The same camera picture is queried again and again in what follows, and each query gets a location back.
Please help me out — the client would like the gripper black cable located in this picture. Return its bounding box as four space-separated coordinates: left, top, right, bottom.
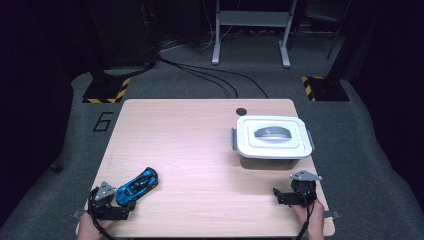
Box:
87 186 116 240
294 184 317 240

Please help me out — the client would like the tangle of pale cables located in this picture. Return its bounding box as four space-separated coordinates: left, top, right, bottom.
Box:
159 19 241 53

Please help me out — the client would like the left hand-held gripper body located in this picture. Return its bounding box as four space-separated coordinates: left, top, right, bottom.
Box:
87 181 131 222

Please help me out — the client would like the person's right hand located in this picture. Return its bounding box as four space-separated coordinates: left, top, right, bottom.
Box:
292 199 325 232

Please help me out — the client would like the person's left hand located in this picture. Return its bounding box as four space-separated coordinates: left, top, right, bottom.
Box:
77 211 116 240

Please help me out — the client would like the blue toy car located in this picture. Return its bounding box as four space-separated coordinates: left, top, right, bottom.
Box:
115 166 160 207

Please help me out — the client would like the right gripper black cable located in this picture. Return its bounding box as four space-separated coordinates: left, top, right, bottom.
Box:
294 184 317 240

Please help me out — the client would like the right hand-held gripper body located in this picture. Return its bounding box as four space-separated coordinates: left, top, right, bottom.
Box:
289 170 323 206

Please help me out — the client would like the dark curtain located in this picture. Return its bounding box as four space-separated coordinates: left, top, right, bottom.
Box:
0 0 76 221
349 0 424 191

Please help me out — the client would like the white lidded storage box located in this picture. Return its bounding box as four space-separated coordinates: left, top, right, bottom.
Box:
231 115 315 160

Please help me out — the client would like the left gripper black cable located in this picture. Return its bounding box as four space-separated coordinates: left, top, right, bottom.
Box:
87 186 116 240

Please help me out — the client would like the dark cabinet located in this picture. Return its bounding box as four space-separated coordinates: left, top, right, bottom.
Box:
88 0 158 68

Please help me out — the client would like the black floor cable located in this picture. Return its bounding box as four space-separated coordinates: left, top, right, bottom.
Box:
159 59 232 99
156 54 270 99
159 58 239 99

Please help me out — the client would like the black stand with striped base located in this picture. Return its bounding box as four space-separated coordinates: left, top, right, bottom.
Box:
301 0 368 102
82 0 132 104

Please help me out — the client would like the white metal frame stand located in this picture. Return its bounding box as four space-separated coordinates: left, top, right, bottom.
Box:
211 0 300 70

